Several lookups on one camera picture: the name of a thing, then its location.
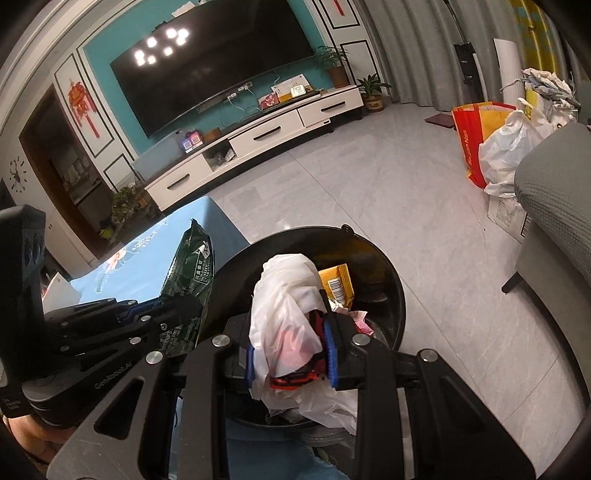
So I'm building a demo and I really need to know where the yellow snack bag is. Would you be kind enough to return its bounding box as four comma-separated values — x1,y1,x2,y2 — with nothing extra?
318,264,355,309

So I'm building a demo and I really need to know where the black trash bin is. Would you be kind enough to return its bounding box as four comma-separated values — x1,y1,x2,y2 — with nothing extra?
204,227,406,433

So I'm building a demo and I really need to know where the red yellow shopping bag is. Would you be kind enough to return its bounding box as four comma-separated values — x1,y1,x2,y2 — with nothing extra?
451,101,516,189

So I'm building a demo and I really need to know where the white bag with red item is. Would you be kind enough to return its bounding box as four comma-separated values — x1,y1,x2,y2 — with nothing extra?
249,254,358,435

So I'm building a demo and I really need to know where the potted plant on cabinet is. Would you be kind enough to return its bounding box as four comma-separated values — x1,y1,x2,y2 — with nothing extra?
315,45,349,88

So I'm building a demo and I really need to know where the potted plant on floor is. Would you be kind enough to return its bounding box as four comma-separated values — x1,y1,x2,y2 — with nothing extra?
356,73,391,113

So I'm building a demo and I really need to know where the wall clock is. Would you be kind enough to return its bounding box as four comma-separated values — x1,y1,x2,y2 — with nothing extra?
9,157,27,194

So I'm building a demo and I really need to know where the white tv cabinet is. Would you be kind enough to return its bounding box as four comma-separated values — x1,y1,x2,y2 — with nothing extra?
145,85,363,211

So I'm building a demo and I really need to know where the white plastic bag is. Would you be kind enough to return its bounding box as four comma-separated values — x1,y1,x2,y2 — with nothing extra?
479,97,577,198

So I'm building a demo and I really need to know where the white box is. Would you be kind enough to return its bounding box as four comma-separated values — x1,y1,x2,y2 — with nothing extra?
42,273,81,314

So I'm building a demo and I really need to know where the person left hand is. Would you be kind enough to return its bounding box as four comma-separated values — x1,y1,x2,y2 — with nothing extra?
3,415,76,463

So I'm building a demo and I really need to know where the large black television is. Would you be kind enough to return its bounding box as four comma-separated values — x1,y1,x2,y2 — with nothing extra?
111,0,314,137

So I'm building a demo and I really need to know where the pink plastic bag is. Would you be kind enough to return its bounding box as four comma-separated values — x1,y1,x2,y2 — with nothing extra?
335,308,374,336

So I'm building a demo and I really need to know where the grey sofa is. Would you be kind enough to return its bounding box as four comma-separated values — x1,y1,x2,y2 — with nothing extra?
501,120,591,379

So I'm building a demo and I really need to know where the floral blue tablecloth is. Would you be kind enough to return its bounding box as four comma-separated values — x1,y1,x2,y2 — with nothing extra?
71,197,346,479

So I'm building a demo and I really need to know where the plants stand at left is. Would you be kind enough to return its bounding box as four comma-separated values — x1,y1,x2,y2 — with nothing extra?
98,183,162,244

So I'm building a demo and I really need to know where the dark green snack bag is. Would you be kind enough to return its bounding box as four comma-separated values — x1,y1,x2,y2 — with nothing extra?
160,219,215,357

